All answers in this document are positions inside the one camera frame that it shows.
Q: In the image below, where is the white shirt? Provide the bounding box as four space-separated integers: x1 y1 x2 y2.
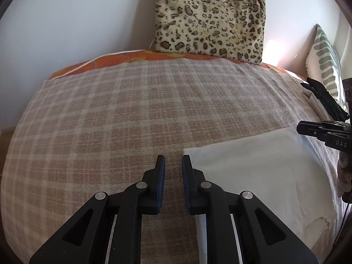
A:
183 128 337 264

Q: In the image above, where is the person's right hand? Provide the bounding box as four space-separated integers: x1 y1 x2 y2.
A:
338 152 352 197

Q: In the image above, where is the leopard print cushion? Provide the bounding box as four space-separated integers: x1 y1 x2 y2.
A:
154 0 267 66

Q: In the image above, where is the beige plaid blanket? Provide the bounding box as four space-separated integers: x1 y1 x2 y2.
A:
0 58 350 264

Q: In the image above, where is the white cloth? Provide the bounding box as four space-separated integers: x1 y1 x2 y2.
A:
301 88 330 120

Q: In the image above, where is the orange floral bedsheet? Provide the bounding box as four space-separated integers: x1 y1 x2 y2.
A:
49 49 307 81

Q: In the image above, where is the black cable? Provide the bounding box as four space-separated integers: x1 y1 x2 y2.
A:
337 195 352 244

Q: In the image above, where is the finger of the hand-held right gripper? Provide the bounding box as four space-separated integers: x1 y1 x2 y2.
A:
296 119 352 138

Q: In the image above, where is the green striped pillow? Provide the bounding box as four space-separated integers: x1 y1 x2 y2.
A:
306 23 348 113

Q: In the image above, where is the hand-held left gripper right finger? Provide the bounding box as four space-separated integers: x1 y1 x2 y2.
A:
181 155 319 264

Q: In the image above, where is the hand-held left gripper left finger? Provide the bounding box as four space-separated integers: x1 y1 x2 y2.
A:
29 155 166 264

